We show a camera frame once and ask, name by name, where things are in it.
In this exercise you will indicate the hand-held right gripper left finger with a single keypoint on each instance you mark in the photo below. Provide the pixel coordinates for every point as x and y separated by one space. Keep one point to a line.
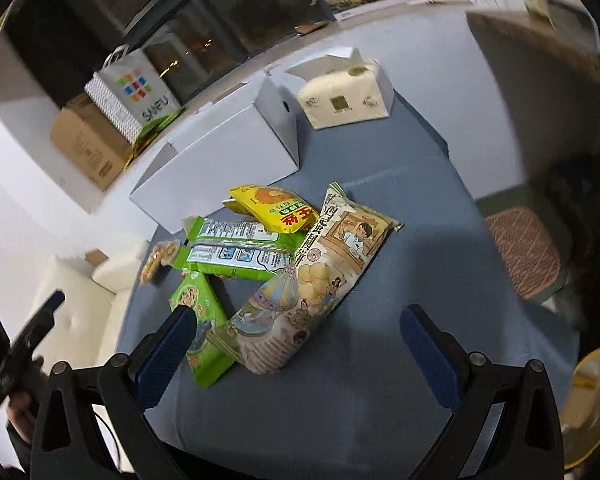
165 355

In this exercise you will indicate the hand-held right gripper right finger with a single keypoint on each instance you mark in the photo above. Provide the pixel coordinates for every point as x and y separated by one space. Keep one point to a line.
430 355

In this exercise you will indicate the green seaweed snack packet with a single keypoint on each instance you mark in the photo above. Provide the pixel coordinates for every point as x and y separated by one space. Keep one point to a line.
207 342

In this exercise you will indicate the small clear cracker packet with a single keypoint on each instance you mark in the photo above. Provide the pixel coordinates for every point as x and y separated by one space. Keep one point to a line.
157 260

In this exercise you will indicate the long green snack packet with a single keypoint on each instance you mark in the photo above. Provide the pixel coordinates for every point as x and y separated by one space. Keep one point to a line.
230 250

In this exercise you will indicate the large beige snack bag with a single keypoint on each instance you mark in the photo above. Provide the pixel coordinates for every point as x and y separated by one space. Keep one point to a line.
320 270

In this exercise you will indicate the yellow snack packet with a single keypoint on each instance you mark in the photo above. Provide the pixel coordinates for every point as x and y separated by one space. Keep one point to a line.
272 205

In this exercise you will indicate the white cardboard box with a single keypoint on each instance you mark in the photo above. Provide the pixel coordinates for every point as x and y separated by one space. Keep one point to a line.
220 160

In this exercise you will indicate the person's left hand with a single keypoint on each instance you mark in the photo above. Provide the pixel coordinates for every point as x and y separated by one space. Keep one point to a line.
22 410

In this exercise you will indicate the white leather sofa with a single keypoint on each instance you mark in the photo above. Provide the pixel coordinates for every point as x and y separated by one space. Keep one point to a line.
75 305

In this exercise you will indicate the small cardboard piece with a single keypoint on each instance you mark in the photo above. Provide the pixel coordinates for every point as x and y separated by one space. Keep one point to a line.
97 257

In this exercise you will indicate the blue-grey tablecloth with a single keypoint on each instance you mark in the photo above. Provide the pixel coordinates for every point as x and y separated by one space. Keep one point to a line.
355 400

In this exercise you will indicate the woven brown cushion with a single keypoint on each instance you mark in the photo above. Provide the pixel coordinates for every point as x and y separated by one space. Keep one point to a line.
522 255

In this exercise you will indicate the brown cardboard box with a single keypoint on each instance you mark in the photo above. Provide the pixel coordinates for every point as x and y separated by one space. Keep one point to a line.
80 145

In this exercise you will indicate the white dotted shopping bag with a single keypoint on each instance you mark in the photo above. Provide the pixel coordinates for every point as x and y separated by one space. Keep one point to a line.
130 95

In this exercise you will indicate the cream tissue pack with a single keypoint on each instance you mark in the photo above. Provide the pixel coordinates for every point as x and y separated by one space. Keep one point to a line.
345 95

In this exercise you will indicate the dark framed window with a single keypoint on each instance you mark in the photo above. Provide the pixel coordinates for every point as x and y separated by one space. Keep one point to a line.
230 15

